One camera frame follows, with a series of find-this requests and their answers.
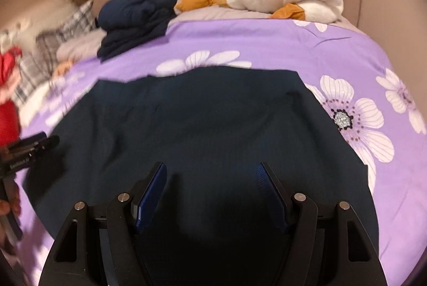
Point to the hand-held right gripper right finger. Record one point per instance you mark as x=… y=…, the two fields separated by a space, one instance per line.
x=269 y=196

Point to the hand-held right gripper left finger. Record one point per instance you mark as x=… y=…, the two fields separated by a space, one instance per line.
x=151 y=194

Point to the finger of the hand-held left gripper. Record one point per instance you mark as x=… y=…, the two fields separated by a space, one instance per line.
x=50 y=141

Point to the dark navy sweater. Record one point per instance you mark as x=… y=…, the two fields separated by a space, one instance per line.
x=206 y=119

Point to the folded navy clothes stack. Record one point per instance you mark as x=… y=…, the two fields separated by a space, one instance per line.
x=136 y=19

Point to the person's left hand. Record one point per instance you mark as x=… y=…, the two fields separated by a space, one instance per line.
x=8 y=204

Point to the red padded jacket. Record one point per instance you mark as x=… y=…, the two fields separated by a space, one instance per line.
x=8 y=116

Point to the plaid pillow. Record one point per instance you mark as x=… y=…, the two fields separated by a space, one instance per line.
x=50 y=46

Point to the purple floral bed sheet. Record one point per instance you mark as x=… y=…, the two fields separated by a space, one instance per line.
x=277 y=39

